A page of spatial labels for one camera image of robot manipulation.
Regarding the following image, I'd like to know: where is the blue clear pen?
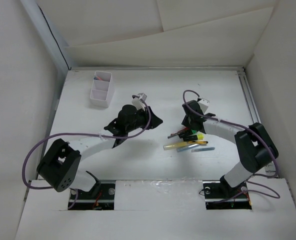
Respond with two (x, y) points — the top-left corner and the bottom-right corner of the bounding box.
(191, 147), (216, 153)

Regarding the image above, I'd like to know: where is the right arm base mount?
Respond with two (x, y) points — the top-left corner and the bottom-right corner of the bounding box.
(199, 177), (252, 210)

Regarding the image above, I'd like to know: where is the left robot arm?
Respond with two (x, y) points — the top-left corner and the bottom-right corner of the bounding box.
(37, 104), (163, 199)

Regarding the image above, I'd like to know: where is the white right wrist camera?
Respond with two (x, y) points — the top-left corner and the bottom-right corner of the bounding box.
(197, 98), (210, 113)

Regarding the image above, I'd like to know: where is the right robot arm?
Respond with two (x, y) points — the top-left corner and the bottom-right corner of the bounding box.
(182, 98), (279, 197)

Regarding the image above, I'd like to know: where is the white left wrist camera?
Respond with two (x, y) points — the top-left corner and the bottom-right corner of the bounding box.
(131, 93), (147, 110)

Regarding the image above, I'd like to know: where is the white three-compartment organizer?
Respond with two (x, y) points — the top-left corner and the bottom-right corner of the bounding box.
(89, 71), (115, 108)

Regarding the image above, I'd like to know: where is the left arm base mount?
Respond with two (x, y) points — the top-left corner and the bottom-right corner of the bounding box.
(67, 180), (116, 211)

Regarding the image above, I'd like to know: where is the yellow highlighter clear cap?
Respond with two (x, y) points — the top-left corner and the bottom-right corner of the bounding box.
(163, 141), (190, 151)

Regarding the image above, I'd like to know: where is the red gel pen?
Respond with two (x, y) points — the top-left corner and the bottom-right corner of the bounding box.
(170, 127), (189, 136)

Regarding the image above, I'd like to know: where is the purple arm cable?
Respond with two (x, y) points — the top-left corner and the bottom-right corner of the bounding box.
(182, 89), (281, 205)
(21, 93), (153, 210)

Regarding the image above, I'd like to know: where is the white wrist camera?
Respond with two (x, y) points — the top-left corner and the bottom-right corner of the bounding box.
(131, 93), (147, 110)
(197, 98), (210, 113)

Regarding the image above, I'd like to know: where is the black marker yellow cap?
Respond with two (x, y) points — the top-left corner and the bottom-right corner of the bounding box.
(183, 133), (204, 142)

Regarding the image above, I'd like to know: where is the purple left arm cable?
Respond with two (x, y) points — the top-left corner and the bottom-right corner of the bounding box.
(21, 93), (153, 210)

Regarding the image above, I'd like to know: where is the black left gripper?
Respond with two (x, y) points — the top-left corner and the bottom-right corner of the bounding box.
(126, 106), (162, 133)

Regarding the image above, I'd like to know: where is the black marker green cap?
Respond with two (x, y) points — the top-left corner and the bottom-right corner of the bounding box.
(178, 129), (197, 139)

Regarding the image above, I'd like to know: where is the light blue pen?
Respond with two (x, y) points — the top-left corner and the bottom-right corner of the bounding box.
(176, 145), (197, 153)

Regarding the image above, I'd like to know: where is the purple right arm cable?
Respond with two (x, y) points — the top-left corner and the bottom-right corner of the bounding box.
(182, 89), (281, 205)

